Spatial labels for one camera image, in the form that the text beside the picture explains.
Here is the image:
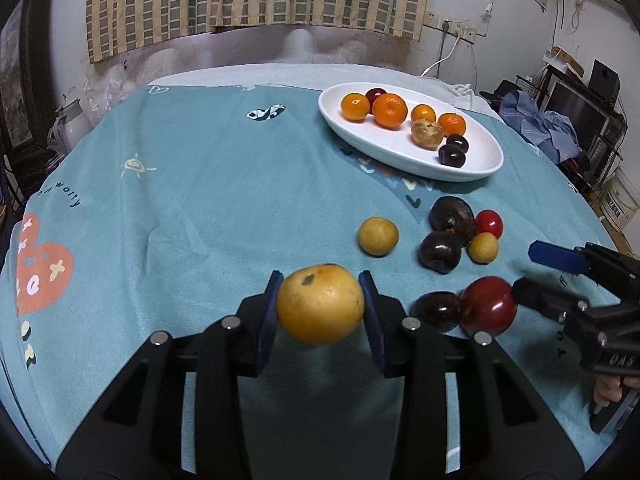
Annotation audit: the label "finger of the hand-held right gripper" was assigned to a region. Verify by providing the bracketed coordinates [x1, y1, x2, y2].
[528, 241, 640, 289]
[510, 277, 591, 324]

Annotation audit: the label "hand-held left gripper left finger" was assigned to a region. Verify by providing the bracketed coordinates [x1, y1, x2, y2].
[54, 271, 284, 480]

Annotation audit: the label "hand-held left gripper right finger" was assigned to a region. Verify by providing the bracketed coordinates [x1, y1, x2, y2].
[357, 270, 586, 480]

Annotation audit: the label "large yellow pear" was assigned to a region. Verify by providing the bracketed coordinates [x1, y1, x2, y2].
[276, 263, 366, 345]

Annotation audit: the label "orange tangerine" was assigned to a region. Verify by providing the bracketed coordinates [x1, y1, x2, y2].
[437, 112, 467, 137]
[372, 93, 409, 129]

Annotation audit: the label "white oval plate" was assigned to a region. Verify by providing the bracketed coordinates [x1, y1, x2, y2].
[318, 82, 504, 182]

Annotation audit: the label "brownish wrinkled tangerine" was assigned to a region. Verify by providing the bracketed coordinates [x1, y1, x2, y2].
[411, 119, 445, 151]

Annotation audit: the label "person's right hand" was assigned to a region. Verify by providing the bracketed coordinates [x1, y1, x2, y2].
[593, 375, 640, 407]

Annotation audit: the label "small yellow plum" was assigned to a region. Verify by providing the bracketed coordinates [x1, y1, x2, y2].
[467, 232, 500, 264]

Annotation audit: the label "red cherry tomato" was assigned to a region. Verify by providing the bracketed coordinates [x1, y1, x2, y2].
[474, 209, 503, 238]

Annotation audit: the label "white bucket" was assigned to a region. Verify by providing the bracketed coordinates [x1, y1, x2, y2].
[602, 167, 640, 234]

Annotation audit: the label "teal printed blanket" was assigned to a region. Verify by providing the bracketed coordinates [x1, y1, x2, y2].
[0, 80, 640, 480]

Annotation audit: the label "blue clothes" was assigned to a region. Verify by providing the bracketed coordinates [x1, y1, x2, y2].
[500, 91, 584, 161]

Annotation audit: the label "dark monitor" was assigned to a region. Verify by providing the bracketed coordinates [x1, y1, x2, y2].
[542, 77, 614, 154]

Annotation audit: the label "black hat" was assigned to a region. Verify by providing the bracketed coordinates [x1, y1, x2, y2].
[480, 80, 519, 106]

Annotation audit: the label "black speaker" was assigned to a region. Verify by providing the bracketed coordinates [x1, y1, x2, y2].
[590, 59, 621, 100]

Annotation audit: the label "cardboard box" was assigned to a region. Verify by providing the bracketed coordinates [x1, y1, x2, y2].
[543, 46, 584, 76]

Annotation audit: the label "clear plastic sheet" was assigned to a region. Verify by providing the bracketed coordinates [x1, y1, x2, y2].
[82, 60, 152, 126]

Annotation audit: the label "white kettle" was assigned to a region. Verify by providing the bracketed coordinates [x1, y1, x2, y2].
[47, 97, 94, 154]

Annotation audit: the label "dark framed painting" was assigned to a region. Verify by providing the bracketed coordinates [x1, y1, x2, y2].
[0, 0, 57, 161]

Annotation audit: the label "wire rack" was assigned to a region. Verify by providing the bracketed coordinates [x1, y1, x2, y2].
[590, 125, 627, 187]

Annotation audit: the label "white cable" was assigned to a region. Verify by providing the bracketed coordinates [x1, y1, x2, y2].
[420, 35, 461, 79]

